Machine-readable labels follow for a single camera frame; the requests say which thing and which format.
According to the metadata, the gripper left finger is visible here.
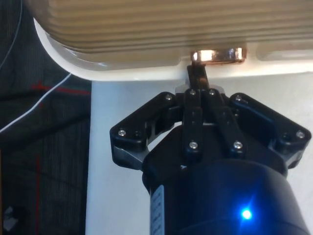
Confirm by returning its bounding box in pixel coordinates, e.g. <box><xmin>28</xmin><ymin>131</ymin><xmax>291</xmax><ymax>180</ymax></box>
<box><xmin>110</xmin><ymin>64</ymin><xmax>203</xmax><ymax>169</ymax></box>

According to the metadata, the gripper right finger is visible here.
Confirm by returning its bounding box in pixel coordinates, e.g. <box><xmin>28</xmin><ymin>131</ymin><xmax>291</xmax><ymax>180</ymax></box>
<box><xmin>198</xmin><ymin>65</ymin><xmax>313</xmax><ymax>170</ymax></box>

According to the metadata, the rounded box lid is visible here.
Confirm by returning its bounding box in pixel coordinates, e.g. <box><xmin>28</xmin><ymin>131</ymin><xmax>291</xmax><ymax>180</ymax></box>
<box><xmin>24</xmin><ymin>0</ymin><xmax>313</xmax><ymax>72</ymax></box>

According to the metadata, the cream box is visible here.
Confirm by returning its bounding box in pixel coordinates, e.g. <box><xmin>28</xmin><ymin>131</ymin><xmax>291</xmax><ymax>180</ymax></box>
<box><xmin>33</xmin><ymin>18</ymin><xmax>313</xmax><ymax>82</ymax></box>

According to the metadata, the white cable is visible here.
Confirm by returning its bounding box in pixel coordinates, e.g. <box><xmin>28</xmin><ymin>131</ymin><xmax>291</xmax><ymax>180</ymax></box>
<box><xmin>0</xmin><ymin>72</ymin><xmax>73</xmax><ymax>134</ymax></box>

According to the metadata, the thin grey cable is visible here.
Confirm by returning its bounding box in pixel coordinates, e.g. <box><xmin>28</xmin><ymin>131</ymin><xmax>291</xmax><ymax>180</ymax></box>
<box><xmin>0</xmin><ymin>0</ymin><xmax>24</xmax><ymax>71</ymax></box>

